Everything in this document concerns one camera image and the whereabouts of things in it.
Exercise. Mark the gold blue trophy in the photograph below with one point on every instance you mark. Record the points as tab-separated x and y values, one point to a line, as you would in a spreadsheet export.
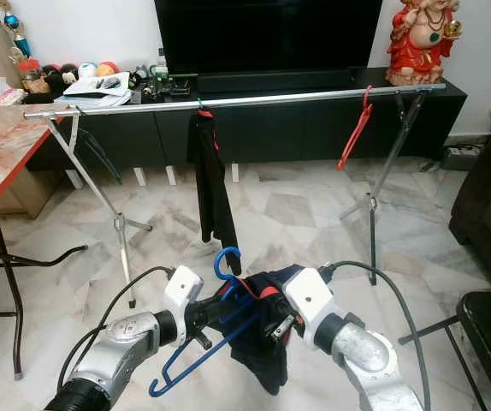
20	41

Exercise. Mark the steel clothes rack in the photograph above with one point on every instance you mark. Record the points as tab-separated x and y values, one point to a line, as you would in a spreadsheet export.
305	95

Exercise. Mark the pink tissue pack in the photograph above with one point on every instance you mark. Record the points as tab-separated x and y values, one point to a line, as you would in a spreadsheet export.
8	92

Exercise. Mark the white blue ball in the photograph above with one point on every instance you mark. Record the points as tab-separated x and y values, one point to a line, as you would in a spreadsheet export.
88	70

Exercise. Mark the black shirt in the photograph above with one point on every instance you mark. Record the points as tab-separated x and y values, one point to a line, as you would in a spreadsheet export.
211	180

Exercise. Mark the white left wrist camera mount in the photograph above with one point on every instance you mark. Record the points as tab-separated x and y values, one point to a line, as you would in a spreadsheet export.
184	291

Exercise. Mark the orange red ball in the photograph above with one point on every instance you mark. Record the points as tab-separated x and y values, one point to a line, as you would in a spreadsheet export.
108	68

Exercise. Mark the navy garment with red trim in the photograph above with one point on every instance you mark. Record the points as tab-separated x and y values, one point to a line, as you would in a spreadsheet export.
267	355

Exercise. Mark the red hanger with green hook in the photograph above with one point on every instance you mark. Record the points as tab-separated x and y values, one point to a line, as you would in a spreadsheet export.
204	110

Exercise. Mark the black tv console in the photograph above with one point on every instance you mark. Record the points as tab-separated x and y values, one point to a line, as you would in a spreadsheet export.
297	128

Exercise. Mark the stack of papers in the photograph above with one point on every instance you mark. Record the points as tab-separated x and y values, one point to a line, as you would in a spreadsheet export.
96	92

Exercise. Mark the red plastic hanger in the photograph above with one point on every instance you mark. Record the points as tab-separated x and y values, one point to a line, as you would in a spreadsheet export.
354	128

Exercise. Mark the black flat screen television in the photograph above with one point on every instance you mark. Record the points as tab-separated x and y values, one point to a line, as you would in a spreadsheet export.
267	38

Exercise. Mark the black soundbar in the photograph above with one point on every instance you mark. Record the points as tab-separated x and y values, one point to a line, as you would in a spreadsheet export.
280	81

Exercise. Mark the thin black hanger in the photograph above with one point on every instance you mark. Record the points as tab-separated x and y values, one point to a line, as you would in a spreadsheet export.
115	174

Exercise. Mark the red laughing buddha statue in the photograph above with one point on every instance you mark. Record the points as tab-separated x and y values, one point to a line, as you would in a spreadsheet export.
417	56

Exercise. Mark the blue plastic hanger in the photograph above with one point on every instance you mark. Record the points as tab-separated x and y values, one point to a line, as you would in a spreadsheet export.
194	362

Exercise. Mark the marble table with red edge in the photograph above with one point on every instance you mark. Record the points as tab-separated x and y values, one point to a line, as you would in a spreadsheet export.
6	141

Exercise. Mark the dark sofa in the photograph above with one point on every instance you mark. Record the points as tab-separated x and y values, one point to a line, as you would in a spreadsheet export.
485	214

